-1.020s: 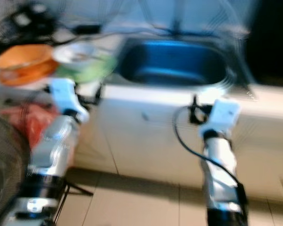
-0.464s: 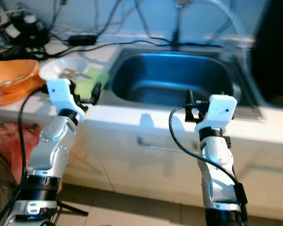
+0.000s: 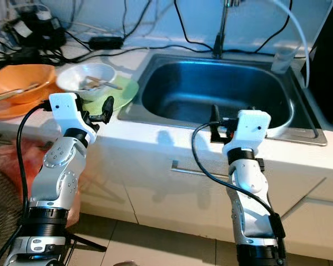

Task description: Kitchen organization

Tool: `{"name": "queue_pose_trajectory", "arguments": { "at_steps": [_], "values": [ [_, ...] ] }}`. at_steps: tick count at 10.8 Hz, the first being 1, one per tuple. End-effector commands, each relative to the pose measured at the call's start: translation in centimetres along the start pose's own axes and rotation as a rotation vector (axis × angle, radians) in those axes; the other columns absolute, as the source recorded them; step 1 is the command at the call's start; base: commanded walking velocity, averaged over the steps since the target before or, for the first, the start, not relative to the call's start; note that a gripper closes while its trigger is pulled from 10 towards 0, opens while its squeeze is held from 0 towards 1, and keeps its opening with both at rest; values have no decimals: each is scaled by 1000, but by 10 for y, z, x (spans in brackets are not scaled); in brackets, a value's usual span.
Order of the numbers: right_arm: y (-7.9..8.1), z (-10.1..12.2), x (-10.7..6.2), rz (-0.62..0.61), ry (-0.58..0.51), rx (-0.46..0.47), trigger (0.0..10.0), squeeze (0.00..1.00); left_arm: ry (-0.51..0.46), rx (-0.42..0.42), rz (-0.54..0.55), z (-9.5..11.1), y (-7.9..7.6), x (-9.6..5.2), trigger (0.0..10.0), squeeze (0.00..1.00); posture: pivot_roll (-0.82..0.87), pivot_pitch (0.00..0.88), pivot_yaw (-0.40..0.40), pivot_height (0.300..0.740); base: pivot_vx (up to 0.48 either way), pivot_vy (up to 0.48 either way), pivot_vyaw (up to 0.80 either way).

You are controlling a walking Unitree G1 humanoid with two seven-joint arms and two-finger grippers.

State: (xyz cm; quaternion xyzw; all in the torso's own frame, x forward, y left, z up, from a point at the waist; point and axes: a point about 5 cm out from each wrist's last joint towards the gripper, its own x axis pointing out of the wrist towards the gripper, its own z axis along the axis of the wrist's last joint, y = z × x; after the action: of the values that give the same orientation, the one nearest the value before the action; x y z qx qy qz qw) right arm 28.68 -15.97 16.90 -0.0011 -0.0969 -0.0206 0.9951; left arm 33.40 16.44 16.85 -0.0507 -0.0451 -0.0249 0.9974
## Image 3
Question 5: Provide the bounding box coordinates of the wooden chopstick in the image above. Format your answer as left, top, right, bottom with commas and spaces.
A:
84, 76, 110, 88
0, 83, 39, 102
93, 79, 124, 90

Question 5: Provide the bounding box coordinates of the green plate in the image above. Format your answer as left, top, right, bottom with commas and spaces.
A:
83, 75, 139, 114

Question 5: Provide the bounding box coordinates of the white bowl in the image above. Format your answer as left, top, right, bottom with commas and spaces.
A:
57, 63, 117, 92

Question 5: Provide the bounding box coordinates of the steel kitchen sink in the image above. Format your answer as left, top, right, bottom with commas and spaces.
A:
117, 51, 328, 146

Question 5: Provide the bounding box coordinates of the black power adapter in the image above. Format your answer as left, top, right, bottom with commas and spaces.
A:
89, 36, 124, 50

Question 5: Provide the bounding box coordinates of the orange plate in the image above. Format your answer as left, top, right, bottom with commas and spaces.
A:
0, 83, 62, 120

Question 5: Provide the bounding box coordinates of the orange bowl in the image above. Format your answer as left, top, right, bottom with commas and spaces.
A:
0, 64, 57, 103

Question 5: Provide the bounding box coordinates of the clear plastic cup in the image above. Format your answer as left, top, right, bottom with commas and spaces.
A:
271, 44, 300, 74

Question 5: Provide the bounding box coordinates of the red plastic bag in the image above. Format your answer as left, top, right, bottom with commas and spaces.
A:
0, 139, 95, 228

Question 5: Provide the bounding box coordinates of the black stand leg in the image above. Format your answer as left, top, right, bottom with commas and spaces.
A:
67, 233, 107, 253

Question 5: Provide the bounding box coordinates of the black fan grille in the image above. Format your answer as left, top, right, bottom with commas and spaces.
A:
0, 175, 26, 261

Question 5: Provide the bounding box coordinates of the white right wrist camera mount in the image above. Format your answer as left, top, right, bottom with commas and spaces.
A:
223, 110, 271, 156

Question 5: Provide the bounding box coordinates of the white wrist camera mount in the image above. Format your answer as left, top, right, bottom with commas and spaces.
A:
49, 93, 98, 134
223, 110, 271, 156

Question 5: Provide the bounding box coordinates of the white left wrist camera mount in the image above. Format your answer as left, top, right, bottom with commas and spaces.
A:
49, 93, 98, 134

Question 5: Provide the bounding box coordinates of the steel drawer handle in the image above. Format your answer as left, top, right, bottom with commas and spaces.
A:
171, 161, 231, 178

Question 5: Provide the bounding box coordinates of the thick black power cable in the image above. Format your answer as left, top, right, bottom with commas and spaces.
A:
121, 0, 156, 40

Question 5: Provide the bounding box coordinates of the white hose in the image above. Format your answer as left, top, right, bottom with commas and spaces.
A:
272, 0, 311, 89

